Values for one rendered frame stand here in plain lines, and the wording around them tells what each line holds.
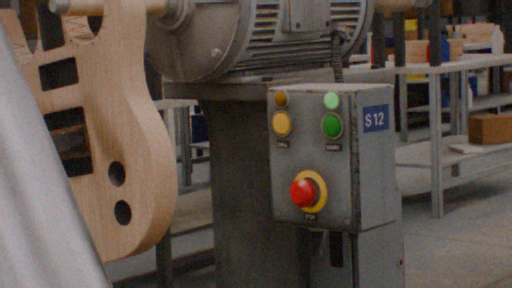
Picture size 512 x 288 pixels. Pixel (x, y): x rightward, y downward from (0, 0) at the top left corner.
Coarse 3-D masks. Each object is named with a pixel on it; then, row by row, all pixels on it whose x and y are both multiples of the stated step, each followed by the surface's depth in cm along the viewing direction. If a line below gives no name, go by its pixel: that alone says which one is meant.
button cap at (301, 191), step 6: (300, 180) 140; (306, 180) 140; (294, 186) 140; (300, 186) 140; (306, 186) 139; (312, 186) 140; (294, 192) 140; (300, 192) 140; (306, 192) 139; (312, 192) 139; (294, 198) 141; (300, 198) 140; (306, 198) 139; (312, 198) 139; (300, 204) 140; (306, 204) 140
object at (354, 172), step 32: (320, 96) 139; (352, 96) 136; (384, 96) 141; (320, 128) 140; (352, 128) 136; (384, 128) 141; (288, 160) 144; (320, 160) 140; (352, 160) 137; (384, 160) 142; (288, 192) 145; (320, 192) 141; (352, 192) 138; (384, 192) 142; (288, 224) 146; (320, 224) 142; (352, 224) 138; (384, 224) 142; (320, 256) 150
